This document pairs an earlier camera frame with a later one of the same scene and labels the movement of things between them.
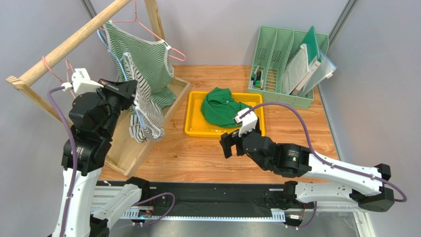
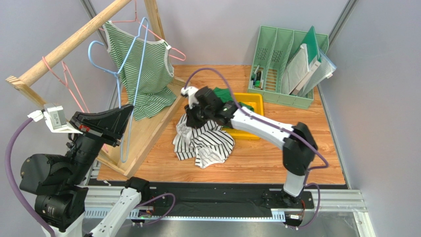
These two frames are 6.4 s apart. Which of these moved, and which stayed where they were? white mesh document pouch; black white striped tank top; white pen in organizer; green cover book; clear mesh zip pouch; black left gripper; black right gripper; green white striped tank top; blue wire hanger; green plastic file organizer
Moved: black white striped tank top; black right gripper; black left gripper; blue wire hanger
Stayed: clear mesh zip pouch; white mesh document pouch; white pen in organizer; green white striped tank top; green plastic file organizer; green cover book
